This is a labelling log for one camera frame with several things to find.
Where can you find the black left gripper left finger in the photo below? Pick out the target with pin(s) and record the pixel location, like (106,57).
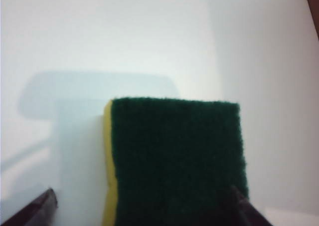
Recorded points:
(30,211)

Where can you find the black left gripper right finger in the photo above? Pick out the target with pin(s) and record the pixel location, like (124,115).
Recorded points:
(249,212)

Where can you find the yellow sponge with green pad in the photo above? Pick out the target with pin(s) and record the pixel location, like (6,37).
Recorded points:
(174,161)

